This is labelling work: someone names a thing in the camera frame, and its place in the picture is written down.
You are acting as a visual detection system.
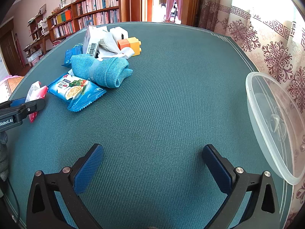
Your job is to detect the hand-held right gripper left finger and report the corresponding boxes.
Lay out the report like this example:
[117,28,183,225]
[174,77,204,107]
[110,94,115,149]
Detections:
[26,144,104,229]

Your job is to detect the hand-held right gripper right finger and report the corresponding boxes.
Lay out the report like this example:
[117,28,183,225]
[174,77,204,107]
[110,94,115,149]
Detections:
[202,144,280,229]

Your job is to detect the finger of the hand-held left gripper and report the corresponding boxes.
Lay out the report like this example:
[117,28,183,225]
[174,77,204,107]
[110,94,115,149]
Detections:
[14,98,46,124]
[0,97,27,109]

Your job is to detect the red and white packet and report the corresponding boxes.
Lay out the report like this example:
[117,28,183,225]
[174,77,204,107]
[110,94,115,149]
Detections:
[25,81,48,123]

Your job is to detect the blue snack packet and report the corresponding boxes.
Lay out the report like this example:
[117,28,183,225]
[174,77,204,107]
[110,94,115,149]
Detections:
[47,73,107,112]

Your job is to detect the small blue packet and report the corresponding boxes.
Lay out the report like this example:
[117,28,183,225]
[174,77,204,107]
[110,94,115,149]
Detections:
[61,43,84,68]

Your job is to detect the clear plastic container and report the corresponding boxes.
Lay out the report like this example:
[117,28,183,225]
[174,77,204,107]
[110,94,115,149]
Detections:
[245,72,305,185]

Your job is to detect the blue towel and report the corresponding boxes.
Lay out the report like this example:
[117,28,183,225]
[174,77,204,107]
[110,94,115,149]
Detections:
[71,54,133,88]

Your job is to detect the white medicine box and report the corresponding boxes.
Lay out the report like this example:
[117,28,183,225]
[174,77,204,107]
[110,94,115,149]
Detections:
[82,25,109,58]

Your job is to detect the plastic bag of gauze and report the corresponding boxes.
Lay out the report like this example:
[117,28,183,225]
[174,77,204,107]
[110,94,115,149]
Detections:
[96,32,135,60]

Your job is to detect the white foam block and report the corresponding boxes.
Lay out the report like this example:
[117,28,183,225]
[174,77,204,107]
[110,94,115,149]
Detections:
[109,27,129,45]

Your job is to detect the orange and yellow toy block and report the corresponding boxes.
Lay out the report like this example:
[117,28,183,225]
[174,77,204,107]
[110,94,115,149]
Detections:
[117,37,142,57]

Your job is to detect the person's left hand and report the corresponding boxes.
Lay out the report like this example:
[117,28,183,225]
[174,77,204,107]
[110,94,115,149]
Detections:
[0,132,9,182]

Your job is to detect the orange woven mat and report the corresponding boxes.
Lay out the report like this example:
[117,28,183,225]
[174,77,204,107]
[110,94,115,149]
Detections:
[0,75,25,103]

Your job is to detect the brown side shelf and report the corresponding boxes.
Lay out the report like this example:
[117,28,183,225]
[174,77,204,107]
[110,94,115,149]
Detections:
[24,11,52,66]

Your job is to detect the teal table mat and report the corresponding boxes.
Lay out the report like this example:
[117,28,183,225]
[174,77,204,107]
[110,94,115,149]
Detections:
[5,22,299,229]

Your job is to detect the rows of books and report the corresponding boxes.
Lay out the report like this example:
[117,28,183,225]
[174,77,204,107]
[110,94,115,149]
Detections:
[51,0,120,40]

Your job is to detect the wooden bookshelf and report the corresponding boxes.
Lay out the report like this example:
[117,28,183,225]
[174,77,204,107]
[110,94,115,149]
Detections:
[46,0,131,45]

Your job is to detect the white patterned curtain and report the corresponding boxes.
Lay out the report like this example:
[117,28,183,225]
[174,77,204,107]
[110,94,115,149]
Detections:
[213,0,305,229]

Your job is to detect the dark brown curtain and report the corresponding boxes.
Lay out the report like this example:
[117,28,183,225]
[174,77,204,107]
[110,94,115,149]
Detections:
[197,0,223,32]

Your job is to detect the wooden door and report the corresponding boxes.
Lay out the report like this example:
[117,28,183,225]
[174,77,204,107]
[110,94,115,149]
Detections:
[184,0,206,27]

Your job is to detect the hanging pink pants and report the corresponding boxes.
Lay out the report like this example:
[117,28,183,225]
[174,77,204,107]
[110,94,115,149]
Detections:
[165,0,184,22]

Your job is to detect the black cable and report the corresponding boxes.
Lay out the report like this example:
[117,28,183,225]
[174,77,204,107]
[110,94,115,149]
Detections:
[6,178,21,223]

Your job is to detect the wooden door frame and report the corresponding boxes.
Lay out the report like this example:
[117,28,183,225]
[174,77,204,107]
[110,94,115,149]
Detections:
[130,0,153,23]

